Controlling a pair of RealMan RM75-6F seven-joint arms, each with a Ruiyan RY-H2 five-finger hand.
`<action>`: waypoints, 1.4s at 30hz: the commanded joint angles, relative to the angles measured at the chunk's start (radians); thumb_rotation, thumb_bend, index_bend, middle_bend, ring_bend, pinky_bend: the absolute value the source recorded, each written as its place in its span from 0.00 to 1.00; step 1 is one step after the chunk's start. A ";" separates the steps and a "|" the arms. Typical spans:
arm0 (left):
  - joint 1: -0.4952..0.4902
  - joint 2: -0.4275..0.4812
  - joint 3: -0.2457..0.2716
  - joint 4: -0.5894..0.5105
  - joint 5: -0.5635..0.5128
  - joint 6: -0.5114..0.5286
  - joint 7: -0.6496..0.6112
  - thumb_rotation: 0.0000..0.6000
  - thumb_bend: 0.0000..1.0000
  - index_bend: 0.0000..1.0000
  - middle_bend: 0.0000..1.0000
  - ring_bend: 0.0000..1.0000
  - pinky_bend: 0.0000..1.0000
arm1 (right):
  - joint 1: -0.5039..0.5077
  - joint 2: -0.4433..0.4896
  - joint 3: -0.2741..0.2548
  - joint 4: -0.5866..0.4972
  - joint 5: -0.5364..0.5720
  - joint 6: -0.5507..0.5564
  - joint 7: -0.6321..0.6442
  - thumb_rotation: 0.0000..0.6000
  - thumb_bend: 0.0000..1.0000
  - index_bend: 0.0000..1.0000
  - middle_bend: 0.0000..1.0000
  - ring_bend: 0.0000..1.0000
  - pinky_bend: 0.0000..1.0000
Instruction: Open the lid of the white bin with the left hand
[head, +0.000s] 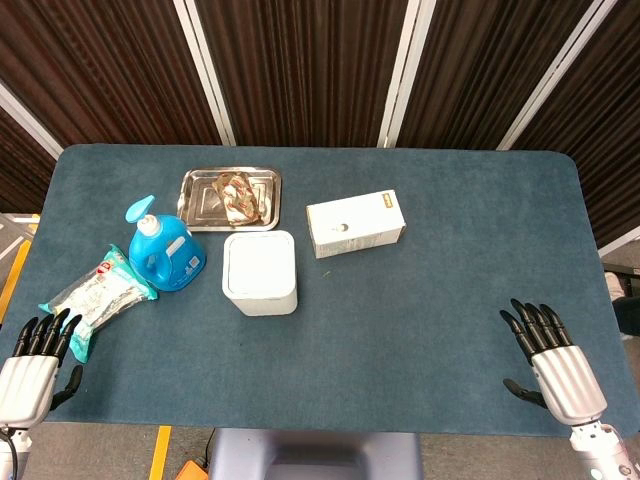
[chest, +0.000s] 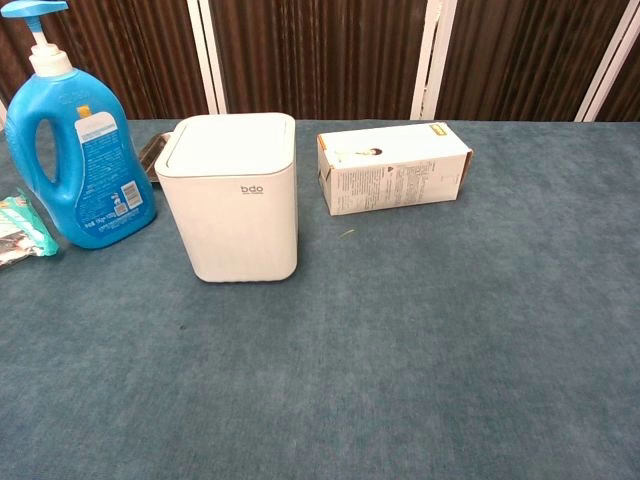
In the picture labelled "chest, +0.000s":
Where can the white desktop trash bin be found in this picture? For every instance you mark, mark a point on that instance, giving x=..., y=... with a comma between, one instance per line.
x=235, y=220

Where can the white printed cardboard box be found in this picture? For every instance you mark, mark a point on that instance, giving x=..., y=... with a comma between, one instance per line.
x=395, y=180

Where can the blue table cloth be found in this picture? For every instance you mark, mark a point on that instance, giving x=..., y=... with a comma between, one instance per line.
x=350, y=350

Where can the brown slatted folding screen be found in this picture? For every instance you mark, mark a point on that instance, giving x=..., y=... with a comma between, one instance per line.
x=325, y=55

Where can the metal tray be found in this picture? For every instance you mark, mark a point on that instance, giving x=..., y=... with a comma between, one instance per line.
x=151, y=150

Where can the blue pump detergent bottle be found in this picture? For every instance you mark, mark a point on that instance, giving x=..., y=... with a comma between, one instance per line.
x=95, y=200

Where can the green white plastic packet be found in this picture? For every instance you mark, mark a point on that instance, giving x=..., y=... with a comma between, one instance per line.
x=22, y=235

